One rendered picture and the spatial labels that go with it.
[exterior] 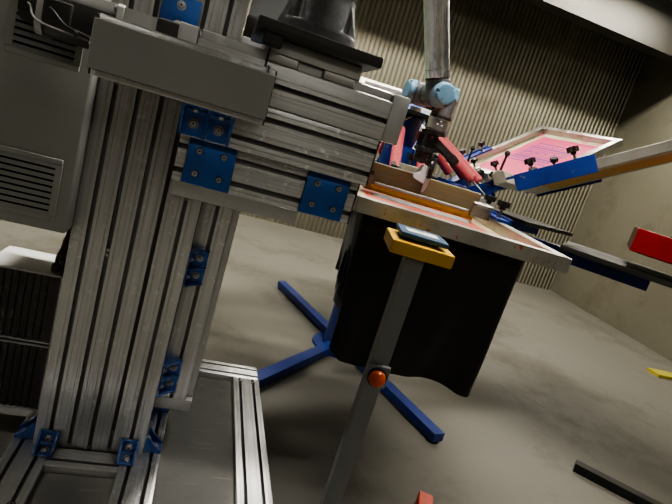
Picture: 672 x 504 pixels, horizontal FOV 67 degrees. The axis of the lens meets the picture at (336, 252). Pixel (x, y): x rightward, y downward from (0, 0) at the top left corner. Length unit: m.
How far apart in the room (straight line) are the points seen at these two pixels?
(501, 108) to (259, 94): 5.57
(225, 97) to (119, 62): 0.15
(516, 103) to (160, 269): 5.56
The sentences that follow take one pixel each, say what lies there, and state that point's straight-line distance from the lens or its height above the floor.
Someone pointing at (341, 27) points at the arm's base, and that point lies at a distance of 0.98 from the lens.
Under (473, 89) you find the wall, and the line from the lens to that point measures 6.14.
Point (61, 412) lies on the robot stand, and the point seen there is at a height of 0.32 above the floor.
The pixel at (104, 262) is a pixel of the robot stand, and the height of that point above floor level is 0.70.
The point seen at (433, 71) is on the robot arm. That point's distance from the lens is 1.65.
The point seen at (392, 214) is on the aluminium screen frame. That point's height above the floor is 0.97.
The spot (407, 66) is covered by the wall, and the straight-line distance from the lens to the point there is 5.85.
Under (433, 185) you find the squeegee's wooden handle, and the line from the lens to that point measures 1.83.
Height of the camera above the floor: 1.11
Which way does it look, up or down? 13 degrees down
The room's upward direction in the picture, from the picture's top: 17 degrees clockwise
